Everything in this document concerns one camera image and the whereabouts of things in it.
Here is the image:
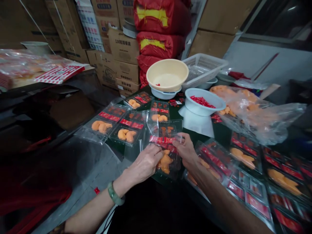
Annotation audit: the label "white plastic basket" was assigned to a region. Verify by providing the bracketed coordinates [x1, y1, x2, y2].
[181, 53, 229, 92]

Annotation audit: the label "stack of printed cardboard boxes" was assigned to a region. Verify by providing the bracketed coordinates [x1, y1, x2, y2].
[0, 0, 141, 98]

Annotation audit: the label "stack of red sacks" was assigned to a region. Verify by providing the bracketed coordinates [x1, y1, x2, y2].
[133, 0, 192, 89]

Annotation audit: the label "grey bowl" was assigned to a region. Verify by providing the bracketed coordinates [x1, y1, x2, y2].
[215, 72, 236, 86]

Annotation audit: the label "person's left hand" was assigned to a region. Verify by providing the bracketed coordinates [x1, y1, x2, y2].
[123, 143, 164, 193]

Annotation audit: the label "clear snack tray half bagged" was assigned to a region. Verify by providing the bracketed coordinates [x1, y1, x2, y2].
[146, 119, 184, 182]

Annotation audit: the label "red stick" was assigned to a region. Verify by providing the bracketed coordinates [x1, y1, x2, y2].
[253, 52, 280, 81]

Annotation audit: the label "window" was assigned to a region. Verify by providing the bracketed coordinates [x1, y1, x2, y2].
[238, 0, 312, 50]

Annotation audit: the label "person's right hand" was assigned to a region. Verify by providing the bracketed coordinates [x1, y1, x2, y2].
[172, 133, 199, 169]

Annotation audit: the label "sheet of clear plastic bags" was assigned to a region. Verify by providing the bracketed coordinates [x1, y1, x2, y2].
[32, 136, 147, 234]

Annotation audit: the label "red white striped packet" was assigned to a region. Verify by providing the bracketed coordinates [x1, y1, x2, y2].
[33, 65, 86, 85]

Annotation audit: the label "white bowl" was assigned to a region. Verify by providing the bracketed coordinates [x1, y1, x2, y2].
[184, 88, 227, 116]

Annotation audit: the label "white grey-rimmed basin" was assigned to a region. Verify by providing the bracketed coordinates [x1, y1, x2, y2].
[149, 84, 182, 100]

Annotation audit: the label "pile of clear snack packets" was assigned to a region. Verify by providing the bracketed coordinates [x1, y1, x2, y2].
[0, 48, 73, 85]

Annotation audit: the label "large plain cardboard carton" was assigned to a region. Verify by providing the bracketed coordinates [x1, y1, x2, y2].
[197, 0, 260, 35]
[187, 29, 236, 59]

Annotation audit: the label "heap of red sachets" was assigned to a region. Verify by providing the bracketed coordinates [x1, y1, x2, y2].
[190, 95, 216, 109]

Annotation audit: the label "stacked metal bowls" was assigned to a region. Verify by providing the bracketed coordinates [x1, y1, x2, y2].
[122, 17, 137, 39]

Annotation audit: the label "pale bowl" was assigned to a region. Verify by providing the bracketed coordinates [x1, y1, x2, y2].
[20, 41, 51, 56]

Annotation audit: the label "rows of open filled trays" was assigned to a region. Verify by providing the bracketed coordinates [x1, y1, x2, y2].
[183, 131, 312, 234]

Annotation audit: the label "large bag of orange snacks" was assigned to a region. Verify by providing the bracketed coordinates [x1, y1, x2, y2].
[209, 84, 307, 146]

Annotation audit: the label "bagged snack tray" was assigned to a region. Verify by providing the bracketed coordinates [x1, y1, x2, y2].
[74, 103, 128, 146]
[148, 99, 170, 124]
[108, 110, 147, 148]
[123, 90, 154, 110]

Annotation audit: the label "white upturned plastic stand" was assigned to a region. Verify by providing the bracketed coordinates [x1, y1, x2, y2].
[178, 106, 215, 138]

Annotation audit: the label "cream plastic basin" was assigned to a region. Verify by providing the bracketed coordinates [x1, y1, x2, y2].
[146, 59, 189, 92]

